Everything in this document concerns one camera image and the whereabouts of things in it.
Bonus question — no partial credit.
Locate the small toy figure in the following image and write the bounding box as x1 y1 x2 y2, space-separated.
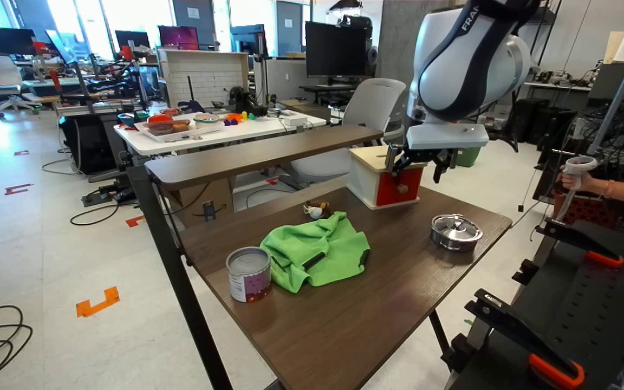
304 201 332 219

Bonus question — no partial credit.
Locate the white purple can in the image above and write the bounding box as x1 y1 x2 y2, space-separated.
225 248 272 304

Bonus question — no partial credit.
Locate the white controller handle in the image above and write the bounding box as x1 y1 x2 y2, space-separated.
555 154 598 222

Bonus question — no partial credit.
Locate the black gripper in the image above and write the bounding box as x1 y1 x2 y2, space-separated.
387 148 472 182

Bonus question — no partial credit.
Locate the silver pot lid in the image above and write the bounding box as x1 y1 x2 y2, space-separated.
431 213 484 252

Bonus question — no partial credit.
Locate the person hand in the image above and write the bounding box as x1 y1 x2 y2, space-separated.
560 173 611 196

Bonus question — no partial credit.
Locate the black monitor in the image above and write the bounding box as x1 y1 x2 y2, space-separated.
306 23 371 76

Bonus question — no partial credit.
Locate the green cloth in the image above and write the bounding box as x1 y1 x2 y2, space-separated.
261 213 371 296

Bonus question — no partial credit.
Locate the white cluttered desk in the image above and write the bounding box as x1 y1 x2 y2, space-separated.
114 110 322 157

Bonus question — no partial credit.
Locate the brown wooden shelf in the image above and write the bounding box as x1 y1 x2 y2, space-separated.
145 127 381 186

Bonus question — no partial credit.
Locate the orange black clamp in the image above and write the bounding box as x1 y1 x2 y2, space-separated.
537 219 624 269
465 289 587 390

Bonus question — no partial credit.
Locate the black perforated board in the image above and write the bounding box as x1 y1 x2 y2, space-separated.
448 222 624 390

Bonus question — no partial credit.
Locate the white red drawer box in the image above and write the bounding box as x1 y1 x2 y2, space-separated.
347 145 423 210

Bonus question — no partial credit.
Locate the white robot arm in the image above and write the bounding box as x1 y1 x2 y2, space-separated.
386 0 540 180

